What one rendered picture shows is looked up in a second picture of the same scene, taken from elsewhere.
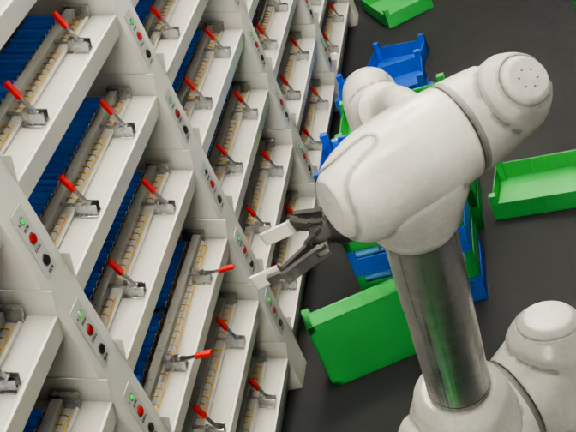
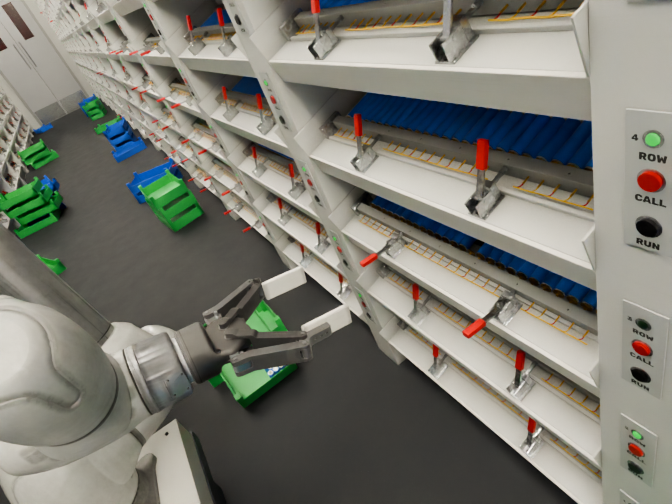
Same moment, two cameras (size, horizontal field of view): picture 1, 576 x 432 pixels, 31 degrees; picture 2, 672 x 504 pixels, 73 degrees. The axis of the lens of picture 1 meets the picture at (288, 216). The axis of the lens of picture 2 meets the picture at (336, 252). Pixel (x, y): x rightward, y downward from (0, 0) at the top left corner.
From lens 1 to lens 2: 2.27 m
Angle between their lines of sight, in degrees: 106
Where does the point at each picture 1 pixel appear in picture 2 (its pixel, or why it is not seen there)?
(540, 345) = not seen: hidden behind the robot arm
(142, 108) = (539, 59)
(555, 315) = not seen: hidden behind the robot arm
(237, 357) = (501, 378)
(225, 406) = (443, 335)
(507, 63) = not seen: outside the picture
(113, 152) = (420, 45)
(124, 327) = (338, 154)
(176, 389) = (375, 242)
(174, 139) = (600, 195)
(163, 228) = (449, 197)
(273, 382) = (563, 474)
